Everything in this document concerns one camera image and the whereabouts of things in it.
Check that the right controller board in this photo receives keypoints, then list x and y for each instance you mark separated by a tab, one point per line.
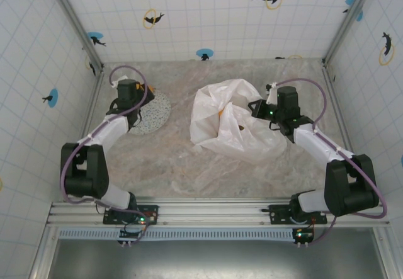
303	235

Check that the aluminium front rail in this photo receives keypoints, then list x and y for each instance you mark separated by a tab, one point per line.
214	211

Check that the aluminium corner post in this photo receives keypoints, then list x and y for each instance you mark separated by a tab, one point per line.
349	17
74	20

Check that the aluminium side rail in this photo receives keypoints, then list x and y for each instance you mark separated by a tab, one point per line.
94	96
337	102

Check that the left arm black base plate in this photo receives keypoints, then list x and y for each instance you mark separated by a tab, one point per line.
151	213

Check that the blue circle dolphin sticker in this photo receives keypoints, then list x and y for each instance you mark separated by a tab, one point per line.
96	39
52	98
204	53

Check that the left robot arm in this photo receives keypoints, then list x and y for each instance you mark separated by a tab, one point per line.
107	134

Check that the orange lumpy fruit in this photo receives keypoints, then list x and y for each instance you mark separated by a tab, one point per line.
138	86

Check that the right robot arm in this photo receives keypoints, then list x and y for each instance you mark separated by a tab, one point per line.
315	143

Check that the pile of mixed fruit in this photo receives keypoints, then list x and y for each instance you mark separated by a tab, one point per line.
157	112

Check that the controller board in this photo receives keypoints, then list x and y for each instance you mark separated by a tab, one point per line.
303	235
132	233

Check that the left aluminium corner post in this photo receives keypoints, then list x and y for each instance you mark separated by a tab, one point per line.
74	20

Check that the left aluminium side rail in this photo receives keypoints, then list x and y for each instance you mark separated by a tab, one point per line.
94	96

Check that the large orange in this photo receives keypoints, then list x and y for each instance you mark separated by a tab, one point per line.
221	112

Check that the left controller board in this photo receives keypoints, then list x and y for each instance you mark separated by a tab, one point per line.
132	233

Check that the white plastic bag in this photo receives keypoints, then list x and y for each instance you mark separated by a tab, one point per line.
245	146

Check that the right aluminium corner post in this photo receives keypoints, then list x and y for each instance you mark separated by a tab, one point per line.
349	17

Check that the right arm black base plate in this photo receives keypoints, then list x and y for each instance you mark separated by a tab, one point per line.
277	213

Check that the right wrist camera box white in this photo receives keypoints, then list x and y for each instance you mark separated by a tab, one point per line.
271	91

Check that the right aluminium side rail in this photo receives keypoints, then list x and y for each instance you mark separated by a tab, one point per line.
337	102

